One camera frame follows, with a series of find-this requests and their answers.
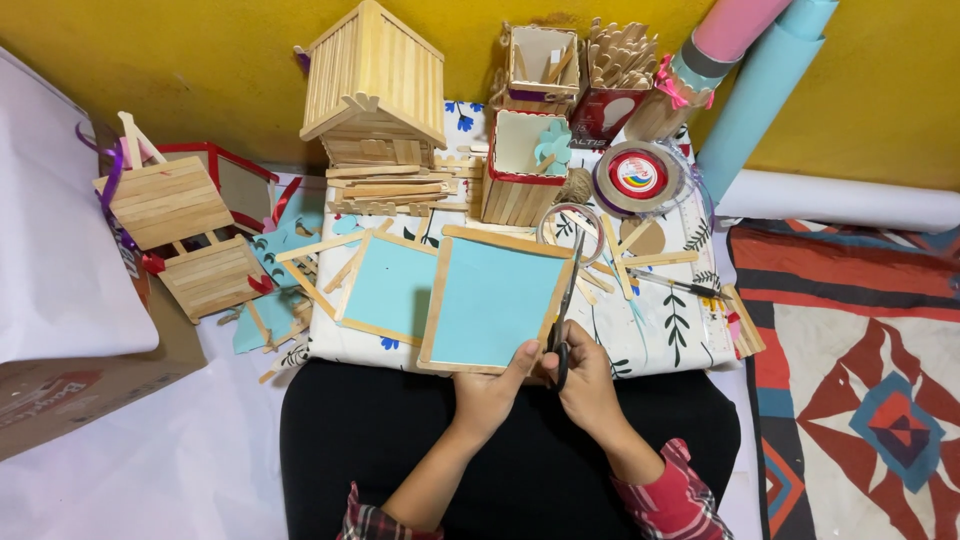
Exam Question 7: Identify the small blue stick-framed panel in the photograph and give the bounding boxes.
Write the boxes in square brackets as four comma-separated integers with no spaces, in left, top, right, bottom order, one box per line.
[333,228,441,348]

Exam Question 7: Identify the popsicle stick house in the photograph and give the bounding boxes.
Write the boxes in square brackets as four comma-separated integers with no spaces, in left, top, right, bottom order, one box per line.
[298,0,449,169]

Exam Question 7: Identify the person's left hand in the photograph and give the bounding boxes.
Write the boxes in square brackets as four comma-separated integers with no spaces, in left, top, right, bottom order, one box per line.
[452,339,542,450]

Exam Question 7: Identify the bundle of sticks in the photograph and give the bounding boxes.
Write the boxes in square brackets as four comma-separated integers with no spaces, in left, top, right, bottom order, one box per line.
[721,283,768,360]

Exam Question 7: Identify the red-edged cardboard box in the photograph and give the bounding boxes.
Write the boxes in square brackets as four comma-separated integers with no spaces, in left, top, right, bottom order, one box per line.
[156,141,281,237]

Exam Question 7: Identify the brown cardboard box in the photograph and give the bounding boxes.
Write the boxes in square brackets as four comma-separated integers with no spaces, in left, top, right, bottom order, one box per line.
[0,120,210,462]

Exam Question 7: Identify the stick box with purple ribbon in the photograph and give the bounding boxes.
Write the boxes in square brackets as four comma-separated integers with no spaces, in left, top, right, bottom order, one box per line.
[491,21,585,118]

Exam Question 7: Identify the person's black lap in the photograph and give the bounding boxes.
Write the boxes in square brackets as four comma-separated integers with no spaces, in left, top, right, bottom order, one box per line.
[279,357,744,540]

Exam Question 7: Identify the red box of popsicle sticks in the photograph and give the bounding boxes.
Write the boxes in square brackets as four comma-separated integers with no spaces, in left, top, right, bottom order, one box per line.
[567,18,661,151]

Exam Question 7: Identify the pile of stick fence pieces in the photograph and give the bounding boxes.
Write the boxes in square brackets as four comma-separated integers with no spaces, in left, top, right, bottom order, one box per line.
[324,154,485,219]

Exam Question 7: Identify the black pen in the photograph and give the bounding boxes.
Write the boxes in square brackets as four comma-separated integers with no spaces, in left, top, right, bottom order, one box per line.
[628,268,732,302]

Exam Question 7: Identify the red round tape container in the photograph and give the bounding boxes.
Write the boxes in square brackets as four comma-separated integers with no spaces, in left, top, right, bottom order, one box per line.
[591,140,685,219]

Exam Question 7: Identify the stick holder with pink ribbon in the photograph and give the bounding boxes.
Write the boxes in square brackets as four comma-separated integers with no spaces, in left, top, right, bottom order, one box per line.
[624,52,715,144]

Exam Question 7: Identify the black scissors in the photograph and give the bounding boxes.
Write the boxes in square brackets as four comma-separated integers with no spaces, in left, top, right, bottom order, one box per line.
[545,229,588,393]

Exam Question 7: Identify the blue paper roll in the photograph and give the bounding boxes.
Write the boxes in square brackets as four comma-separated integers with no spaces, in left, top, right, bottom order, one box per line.
[694,0,841,205]

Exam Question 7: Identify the person's right hand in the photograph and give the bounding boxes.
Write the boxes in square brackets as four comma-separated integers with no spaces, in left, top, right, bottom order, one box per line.
[540,320,636,452]

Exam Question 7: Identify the stick box with blue flower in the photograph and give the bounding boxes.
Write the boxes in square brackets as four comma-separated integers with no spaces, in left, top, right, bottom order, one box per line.
[480,109,573,228]

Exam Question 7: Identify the clear tape roll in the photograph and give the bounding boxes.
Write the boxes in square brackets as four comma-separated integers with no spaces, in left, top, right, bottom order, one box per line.
[535,201,607,267]

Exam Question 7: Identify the patterned red rug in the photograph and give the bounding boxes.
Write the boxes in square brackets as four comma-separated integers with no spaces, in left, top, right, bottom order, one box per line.
[726,217,960,540]

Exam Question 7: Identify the clear plastic ruler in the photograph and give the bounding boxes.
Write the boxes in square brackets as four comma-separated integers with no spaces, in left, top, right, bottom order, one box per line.
[675,196,740,360]

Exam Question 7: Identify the loose popsicle sticks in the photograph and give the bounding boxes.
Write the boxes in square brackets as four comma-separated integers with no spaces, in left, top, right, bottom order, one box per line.
[558,210,701,307]

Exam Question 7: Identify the stick basket with purple ribbon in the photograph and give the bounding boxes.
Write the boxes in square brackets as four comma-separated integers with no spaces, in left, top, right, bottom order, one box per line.
[75,111,276,325]

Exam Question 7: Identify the white paper roll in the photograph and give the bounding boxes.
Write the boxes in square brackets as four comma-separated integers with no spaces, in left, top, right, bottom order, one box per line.
[714,168,960,234]

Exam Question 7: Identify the blue paper stick-framed panel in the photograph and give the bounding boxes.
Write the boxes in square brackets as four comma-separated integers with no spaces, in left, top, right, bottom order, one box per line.
[417,225,577,376]

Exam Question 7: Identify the pink paper roll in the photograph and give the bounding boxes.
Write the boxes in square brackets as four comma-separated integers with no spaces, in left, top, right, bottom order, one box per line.
[678,0,795,80]

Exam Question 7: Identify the floral white cloth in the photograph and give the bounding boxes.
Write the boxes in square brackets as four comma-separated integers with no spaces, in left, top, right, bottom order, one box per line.
[279,100,744,380]

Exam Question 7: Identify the white paper sheet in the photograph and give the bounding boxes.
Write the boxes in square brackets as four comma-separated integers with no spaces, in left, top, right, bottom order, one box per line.
[0,46,161,366]

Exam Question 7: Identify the jute twine ball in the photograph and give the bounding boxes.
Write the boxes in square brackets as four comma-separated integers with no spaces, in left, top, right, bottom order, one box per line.
[555,166,595,206]

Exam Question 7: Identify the blue paper scraps with sticks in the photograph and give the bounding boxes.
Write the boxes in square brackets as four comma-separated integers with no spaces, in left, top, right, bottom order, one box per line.
[217,176,328,385]

